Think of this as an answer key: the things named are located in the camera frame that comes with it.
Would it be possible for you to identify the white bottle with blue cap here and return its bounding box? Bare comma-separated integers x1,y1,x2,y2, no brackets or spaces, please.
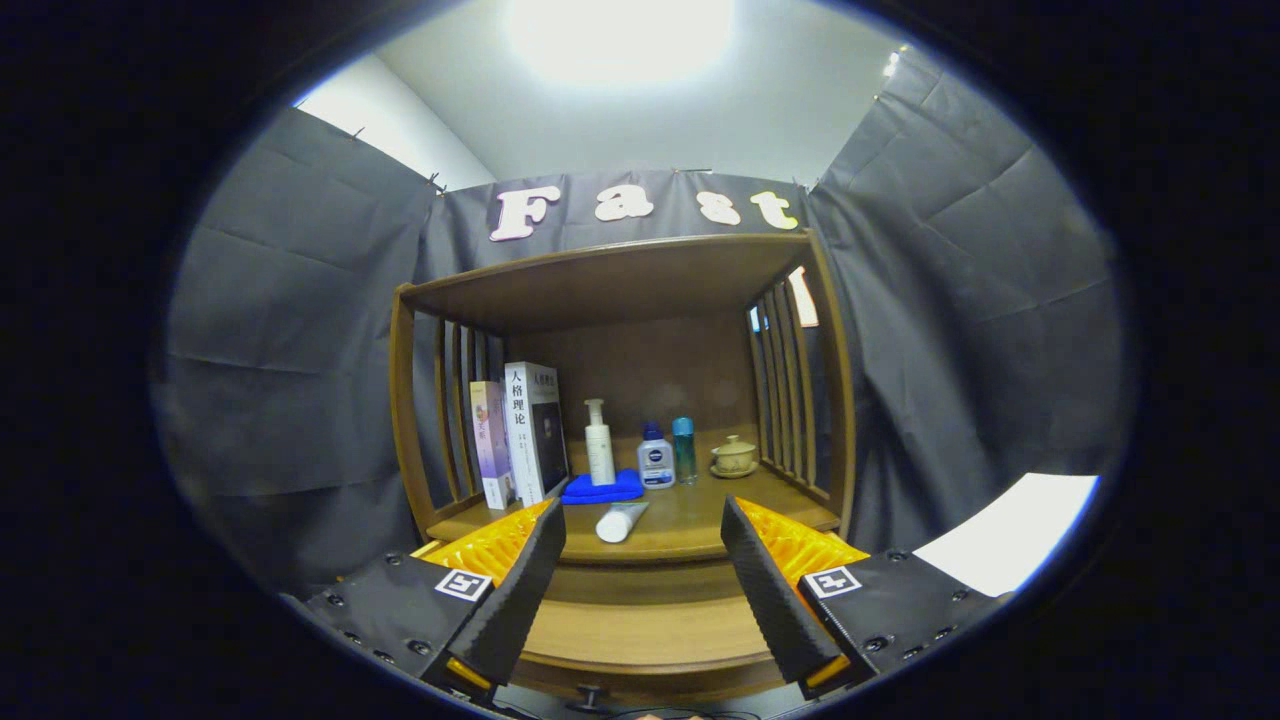
637,422,676,490

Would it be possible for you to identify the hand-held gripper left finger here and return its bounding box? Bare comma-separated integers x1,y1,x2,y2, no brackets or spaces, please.
290,497,568,701

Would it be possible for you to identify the blue folded cloth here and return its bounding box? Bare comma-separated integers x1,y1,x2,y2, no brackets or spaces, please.
560,469,646,505

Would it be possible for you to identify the brown wooden cabinet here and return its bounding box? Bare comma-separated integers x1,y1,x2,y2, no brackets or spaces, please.
388,232,857,701

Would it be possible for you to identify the ceramic lidded teacup with saucer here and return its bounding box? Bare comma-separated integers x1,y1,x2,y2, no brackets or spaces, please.
709,435,759,480

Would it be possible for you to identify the brown wooden countertop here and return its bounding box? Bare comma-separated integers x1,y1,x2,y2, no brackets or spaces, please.
425,462,841,566

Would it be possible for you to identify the white book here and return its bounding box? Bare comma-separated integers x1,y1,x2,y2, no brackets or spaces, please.
503,361,571,507

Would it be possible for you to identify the black backdrop cloth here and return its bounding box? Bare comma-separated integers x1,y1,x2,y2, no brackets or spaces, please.
150,45,1136,591

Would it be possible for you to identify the brown wooden drawer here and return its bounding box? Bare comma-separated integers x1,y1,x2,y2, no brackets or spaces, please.
412,540,871,704

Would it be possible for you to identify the purple book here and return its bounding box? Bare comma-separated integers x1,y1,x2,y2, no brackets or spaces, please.
469,380,516,511

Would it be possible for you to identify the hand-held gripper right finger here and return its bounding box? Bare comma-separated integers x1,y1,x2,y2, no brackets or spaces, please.
720,495,1011,701

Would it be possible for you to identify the white and green tube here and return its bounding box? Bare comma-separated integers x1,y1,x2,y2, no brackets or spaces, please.
595,500,651,544

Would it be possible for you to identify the white pump bottle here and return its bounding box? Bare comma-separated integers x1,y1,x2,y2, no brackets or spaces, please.
584,399,617,487

